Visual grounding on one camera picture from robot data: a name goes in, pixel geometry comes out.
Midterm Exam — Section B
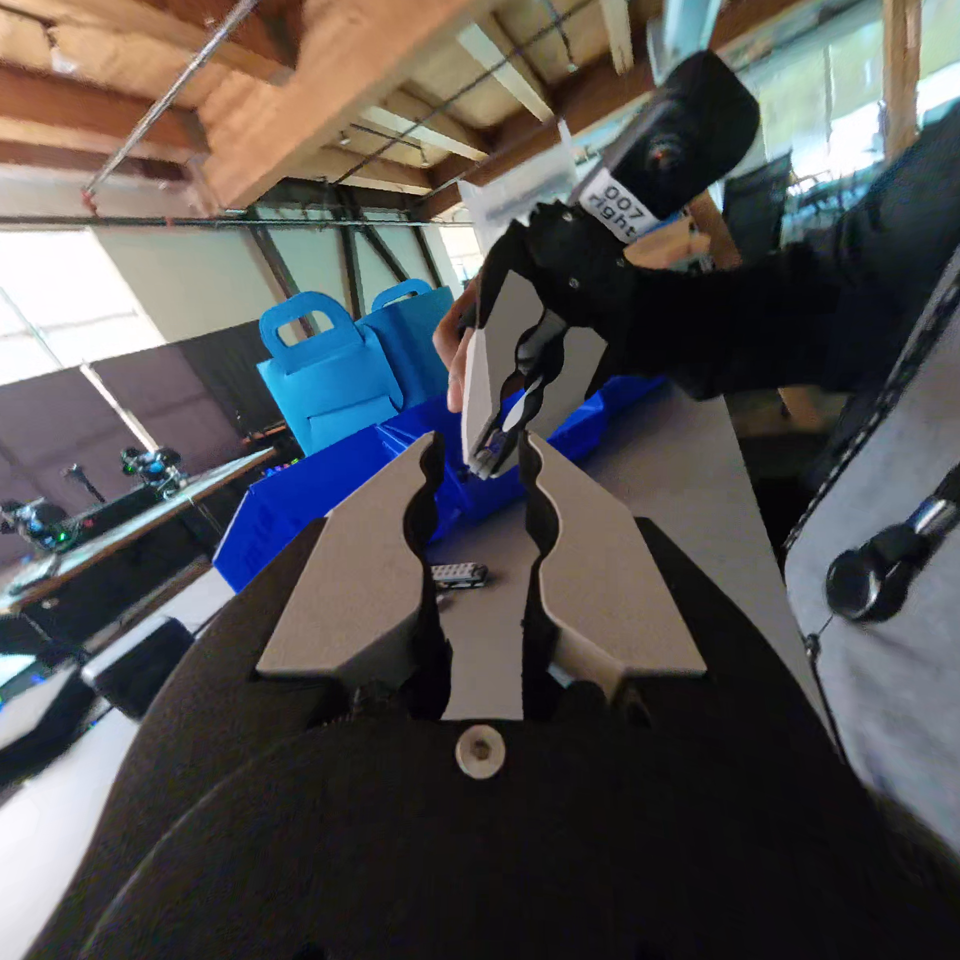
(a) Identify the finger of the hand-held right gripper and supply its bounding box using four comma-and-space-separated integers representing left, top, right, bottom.
459, 270, 567, 481
487, 324, 609, 481

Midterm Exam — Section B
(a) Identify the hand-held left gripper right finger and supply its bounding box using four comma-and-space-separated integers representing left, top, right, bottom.
517, 431, 709, 712

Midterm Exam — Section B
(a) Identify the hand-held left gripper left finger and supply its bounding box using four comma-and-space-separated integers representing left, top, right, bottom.
255, 431, 453, 676

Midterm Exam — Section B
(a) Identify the blue plastic bin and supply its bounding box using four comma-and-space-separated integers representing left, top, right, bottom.
213, 442, 466, 595
375, 397, 530, 526
525, 373, 670, 462

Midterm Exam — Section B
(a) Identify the grey toy brick model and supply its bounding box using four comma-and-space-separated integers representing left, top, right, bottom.
429, 561, 491, 591

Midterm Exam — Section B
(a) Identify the person's right forearm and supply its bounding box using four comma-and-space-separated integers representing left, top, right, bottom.
600, 112, 960, 402

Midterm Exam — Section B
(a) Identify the person's right hand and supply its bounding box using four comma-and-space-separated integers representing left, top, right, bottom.
433, 285, 483, 414

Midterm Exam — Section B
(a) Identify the blue felt bag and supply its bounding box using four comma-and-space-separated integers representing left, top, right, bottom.
358, 279, 456, 410
257, 291, 404, 456

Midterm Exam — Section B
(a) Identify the clear plastic drawer stack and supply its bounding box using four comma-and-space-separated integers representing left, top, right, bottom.
457, 120, 580, 228

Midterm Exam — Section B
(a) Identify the black office chair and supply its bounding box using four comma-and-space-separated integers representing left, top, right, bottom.
722, 153, 795, 264

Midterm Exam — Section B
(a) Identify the black power bank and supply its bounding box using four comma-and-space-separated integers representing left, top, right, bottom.
81, 615, 198, 723

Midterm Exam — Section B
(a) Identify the dark device with green lights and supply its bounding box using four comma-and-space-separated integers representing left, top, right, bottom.
120, 446, 185, 496
0, 498, 76, 552

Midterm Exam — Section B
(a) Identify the black round badge reel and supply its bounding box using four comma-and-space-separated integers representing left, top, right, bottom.
825, 495, 960, 625

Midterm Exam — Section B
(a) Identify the black monitor screen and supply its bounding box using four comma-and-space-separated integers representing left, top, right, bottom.
176, 321, 285, 444

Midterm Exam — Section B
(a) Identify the black white braided cord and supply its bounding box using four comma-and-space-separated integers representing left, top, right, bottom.
780, 285, 960, 556

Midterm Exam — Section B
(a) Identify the wooden support post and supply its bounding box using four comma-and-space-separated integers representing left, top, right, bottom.
881, 0, 924, 162

